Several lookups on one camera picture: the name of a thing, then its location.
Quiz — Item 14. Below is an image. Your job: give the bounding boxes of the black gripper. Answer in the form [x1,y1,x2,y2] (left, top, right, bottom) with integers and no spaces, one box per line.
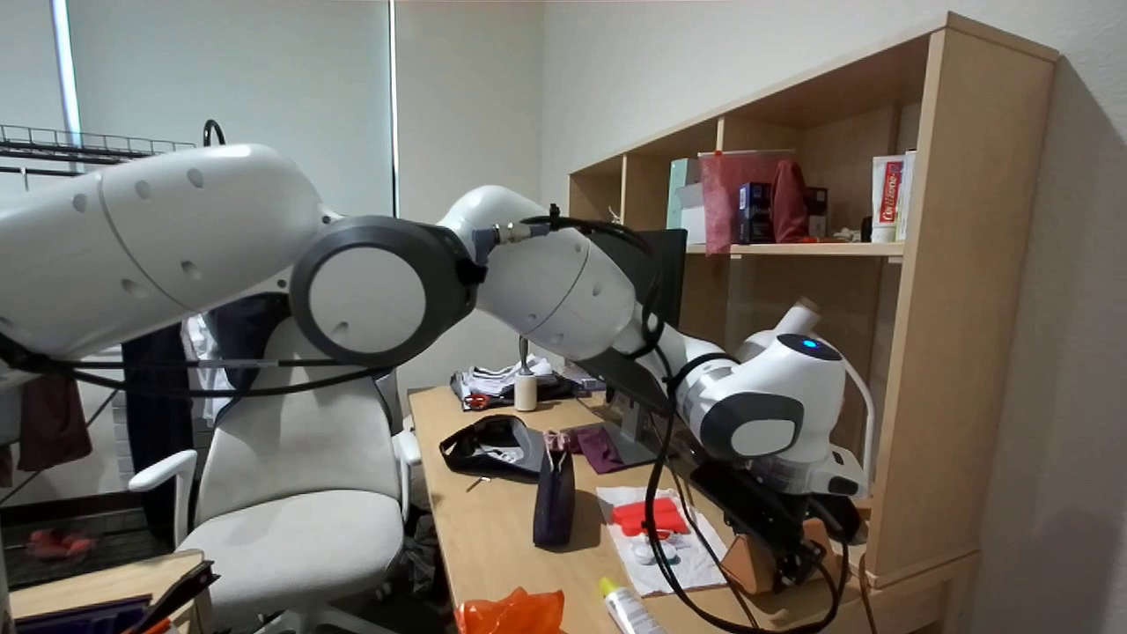
[691,460,866,593]

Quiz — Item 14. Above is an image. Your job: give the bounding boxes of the brown case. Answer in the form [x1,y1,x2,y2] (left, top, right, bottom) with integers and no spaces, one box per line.
[719,514,839,600]

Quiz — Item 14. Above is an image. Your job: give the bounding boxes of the white tube with green cap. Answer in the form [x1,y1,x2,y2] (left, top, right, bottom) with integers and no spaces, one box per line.
[596,573,663,634]

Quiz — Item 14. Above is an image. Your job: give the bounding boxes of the navy star print purse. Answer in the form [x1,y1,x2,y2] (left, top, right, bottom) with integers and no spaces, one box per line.
[529,426,580,552]

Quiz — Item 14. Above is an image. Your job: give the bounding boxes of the white package with red item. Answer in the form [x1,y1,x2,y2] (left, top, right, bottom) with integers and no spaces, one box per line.
[591,484,731,600]

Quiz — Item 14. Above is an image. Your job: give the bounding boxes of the purple cloth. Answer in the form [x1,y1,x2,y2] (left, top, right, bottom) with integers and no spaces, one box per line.
[569,424,633,478]

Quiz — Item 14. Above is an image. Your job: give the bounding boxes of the orange plastic bag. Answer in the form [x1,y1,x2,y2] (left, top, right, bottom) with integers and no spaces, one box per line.
[454,585,569,634]

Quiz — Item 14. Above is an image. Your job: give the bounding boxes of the light wooden shelf unit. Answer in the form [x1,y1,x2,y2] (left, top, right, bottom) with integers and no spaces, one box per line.
[562,12,1065,634]

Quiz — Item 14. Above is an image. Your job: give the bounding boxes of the black computer monitor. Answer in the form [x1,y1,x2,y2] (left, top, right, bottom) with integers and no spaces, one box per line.
[569,222,691,472]

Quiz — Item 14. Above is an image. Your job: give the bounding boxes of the small white bottle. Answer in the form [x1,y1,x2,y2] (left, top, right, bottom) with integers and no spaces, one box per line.
[512,366,543,416]

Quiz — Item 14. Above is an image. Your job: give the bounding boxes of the patterned plastic packets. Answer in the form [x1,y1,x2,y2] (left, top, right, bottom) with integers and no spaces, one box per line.
[446,359,591,416]

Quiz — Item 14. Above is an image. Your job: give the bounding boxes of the red bag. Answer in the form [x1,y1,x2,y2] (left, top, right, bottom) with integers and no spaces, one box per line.
[696,149,813,258]

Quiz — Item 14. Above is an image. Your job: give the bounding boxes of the white red box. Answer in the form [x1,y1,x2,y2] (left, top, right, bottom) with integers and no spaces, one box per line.
[866,149,920,245]

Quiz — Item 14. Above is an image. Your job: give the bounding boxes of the white office chair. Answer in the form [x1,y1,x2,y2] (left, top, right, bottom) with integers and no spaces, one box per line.
[123,305,417,634]

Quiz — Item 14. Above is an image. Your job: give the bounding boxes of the black hanging garment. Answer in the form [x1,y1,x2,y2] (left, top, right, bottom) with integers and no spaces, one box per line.
[118,293,292,548]

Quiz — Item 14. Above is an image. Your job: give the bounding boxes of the wooden box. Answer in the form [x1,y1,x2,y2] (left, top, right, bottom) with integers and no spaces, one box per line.
[5,545,225,634]

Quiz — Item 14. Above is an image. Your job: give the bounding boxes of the red item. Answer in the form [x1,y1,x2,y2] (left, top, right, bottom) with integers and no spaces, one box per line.
[24,526,100,563]

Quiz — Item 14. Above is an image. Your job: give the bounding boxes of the dark red hanging cloth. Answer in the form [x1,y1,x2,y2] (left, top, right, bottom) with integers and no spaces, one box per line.
[12,363,94,474]

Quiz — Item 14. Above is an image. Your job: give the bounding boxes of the metal clothes rack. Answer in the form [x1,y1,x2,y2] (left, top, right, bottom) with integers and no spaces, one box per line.
[0,121,203,180]

